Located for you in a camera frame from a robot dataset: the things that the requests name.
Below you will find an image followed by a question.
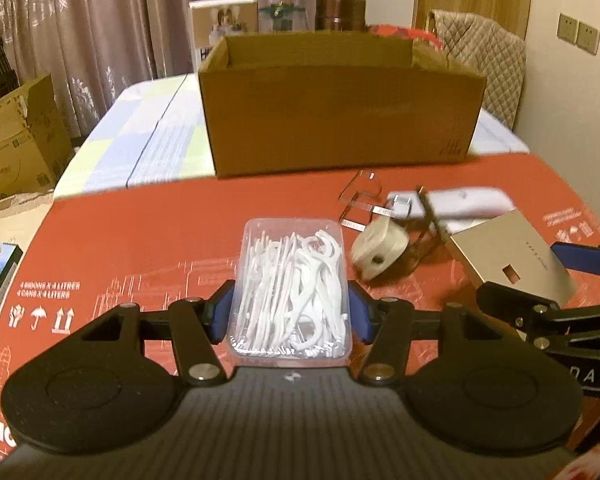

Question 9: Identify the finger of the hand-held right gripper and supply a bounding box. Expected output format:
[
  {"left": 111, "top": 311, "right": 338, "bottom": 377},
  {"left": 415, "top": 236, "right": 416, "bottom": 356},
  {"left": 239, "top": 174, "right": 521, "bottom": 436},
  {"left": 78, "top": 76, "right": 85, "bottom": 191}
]
[
  {"left": 475, "top": 281, "right": 563, "bottom": 332},
  {"left": 550, "top": 241, "right": 600, "bottom": 277}
]

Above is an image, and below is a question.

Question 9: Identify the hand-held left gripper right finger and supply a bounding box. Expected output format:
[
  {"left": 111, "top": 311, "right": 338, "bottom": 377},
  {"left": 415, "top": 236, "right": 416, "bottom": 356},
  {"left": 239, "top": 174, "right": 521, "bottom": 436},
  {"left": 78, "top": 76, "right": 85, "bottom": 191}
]
[{"left": 347, "top": 280, "right": 519, "bottom": 387}]

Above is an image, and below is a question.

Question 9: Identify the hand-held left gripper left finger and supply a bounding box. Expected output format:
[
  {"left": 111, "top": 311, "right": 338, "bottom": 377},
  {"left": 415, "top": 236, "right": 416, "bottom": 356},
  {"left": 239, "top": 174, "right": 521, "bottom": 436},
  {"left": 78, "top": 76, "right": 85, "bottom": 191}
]
[{"left": 81, "top": 280, "right": 239, "bottom": 387}]

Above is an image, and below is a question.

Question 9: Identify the gold box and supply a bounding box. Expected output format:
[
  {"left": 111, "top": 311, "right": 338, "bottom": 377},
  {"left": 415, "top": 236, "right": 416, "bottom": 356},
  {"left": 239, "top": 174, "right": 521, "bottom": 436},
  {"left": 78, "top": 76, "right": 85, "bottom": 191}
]
[{"left": 445, "top": 210, "right": 580, "bottom": 312}]

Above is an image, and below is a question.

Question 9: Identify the clear box of floss picks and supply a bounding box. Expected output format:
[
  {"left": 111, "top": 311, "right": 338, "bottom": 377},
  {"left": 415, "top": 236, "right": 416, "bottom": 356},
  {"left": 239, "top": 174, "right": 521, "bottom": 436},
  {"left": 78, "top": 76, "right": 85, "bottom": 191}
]
[{"left": 227, "top": 217, "right": 354, "bottom": 361}]

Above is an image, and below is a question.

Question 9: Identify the white remote control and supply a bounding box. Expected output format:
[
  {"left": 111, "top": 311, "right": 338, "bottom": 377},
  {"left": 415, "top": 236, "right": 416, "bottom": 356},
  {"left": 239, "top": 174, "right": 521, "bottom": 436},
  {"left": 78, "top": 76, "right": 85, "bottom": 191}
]
[{"left": 385, "top": 186, "right": 515, "bottom": 222}]

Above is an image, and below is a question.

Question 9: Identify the large cardboard box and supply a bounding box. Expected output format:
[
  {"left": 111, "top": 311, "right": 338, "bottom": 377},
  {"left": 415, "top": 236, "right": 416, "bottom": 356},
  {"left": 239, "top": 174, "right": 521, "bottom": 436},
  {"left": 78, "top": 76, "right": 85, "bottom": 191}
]
[{"left": 197, "top": 30, "right": 487, "bottom": 179}]

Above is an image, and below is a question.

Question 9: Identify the round beige tape case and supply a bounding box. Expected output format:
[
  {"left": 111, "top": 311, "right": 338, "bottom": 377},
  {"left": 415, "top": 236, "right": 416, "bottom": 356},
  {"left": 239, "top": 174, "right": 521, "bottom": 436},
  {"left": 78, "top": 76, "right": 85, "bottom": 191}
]
[{"left": 351, "top": 217, "right": 410, "bottom": 281}]

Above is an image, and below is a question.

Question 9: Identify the red printed table mat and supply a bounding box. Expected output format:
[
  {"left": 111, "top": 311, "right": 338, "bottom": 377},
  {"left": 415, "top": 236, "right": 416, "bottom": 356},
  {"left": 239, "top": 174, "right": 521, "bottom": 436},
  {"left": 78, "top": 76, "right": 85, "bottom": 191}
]
[{"left": 0, "top": 152, "right": 600, "bottom": 480}]

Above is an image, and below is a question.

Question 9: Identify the pale checked tablecloth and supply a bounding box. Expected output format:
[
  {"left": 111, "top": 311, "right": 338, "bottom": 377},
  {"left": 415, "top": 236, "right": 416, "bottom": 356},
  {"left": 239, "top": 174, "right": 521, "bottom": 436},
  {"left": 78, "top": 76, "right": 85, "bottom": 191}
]
[{"left": 52, "top": 72, "right": 531, "bottom": 202}]

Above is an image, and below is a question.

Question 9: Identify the quilted beige chair cover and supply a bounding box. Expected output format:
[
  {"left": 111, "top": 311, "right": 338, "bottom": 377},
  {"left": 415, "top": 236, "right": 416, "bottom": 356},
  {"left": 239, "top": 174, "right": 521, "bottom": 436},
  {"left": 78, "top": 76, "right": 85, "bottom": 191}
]
[{"left": 430, "top": 9, "right": 527, "bottom": 131}]

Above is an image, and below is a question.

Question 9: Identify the labelled cardboard storage box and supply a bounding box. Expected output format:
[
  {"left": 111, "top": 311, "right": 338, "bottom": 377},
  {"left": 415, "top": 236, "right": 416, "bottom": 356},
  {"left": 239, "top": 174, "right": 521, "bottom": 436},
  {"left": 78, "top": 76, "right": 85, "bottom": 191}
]
[{"left": 0, "top": 74, "right": 74, "bottom": 206}]

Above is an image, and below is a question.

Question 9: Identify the round red tin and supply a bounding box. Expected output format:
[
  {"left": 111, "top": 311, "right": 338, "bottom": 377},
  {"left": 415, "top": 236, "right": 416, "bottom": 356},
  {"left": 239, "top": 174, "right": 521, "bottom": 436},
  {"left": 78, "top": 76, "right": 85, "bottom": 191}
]
[{"left": 367, "top": 24, "right": 444, "bottom": 49}]

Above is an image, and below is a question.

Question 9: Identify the white printed carton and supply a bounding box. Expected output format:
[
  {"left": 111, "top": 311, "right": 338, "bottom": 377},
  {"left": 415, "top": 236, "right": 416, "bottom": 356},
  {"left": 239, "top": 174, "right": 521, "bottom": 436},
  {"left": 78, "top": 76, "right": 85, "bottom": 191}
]
[{"left": 188, "top": 0, "right": 257, "bottom": 74}]

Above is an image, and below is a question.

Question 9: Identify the glass jar with green lid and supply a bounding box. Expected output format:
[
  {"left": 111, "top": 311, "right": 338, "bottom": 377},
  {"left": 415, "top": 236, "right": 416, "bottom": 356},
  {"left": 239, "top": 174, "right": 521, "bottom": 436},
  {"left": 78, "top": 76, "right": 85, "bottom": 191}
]
[{"left": 259, "top": 2, "right": 308, "bottom": 34}]

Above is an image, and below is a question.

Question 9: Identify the brown metal canister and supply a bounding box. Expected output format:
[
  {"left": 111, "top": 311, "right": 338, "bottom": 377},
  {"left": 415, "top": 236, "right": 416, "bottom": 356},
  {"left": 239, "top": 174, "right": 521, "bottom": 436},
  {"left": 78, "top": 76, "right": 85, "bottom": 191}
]
[{"left": 315, "top": 0, "right": 367, "bottom": 31}]

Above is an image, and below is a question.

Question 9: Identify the mauve curtain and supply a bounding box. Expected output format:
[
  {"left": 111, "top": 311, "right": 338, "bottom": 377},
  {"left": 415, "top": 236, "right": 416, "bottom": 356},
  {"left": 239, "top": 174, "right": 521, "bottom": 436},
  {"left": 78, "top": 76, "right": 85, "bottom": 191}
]
[{"left": 0, "top": 0, "right": 329, "bottom": 147}]

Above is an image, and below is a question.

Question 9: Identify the wall switch plate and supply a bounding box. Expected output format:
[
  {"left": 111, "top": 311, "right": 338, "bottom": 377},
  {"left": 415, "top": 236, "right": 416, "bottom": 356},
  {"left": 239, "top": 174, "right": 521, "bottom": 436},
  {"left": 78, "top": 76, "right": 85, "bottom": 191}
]
[
  {"left": 577, "top": 21, "right": 600, "bottom": 55},
  {"left": 556, "top": 12, "right": 580, "bottom": 44}
]

